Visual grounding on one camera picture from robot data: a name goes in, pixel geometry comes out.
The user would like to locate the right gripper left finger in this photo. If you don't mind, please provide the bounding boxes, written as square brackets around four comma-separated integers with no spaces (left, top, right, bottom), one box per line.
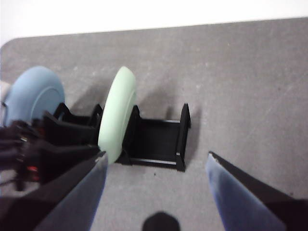
[0,151,108,231]

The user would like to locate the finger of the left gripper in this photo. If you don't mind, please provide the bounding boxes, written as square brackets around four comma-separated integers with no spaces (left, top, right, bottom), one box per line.
[39,144,102,183]
[43,112,97,145]

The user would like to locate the pale green round plate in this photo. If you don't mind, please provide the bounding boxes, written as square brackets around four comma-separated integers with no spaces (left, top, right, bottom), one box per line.
[97,66,137,166]

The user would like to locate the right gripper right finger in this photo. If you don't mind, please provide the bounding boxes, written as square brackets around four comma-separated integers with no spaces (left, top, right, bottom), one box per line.
[205,151,308,231]

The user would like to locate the black plastic plate rack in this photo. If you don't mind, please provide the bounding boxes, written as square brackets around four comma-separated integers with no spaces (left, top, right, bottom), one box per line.
[51,103,192,172]

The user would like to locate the blue round plate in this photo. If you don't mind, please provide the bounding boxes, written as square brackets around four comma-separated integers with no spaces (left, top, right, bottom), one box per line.
[4,66,65,127]

